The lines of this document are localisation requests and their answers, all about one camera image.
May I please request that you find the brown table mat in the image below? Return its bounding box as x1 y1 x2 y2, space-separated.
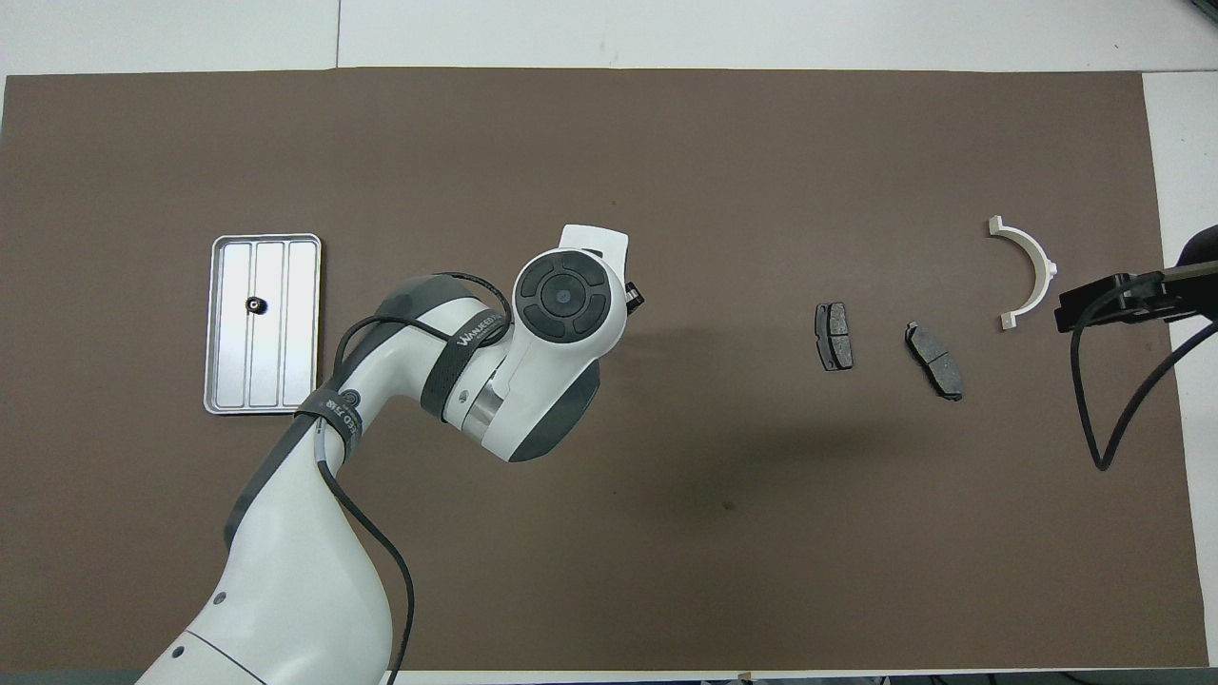
0 67 1209 673

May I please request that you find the rectangular dark brake pad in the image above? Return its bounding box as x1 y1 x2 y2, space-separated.
815 302 855 372

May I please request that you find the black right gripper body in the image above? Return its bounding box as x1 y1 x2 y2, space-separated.
1132 226 1218 324

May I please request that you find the white semicircular plastic bracket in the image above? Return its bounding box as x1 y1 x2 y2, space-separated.
988 215 1060 332

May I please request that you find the curved dark brake pad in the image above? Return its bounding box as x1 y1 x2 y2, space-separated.
904 322 965 402

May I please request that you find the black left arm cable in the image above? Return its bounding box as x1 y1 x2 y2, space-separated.
319 272 488 685

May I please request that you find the silver metal tray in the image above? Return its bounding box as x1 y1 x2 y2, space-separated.
203 233 324 416

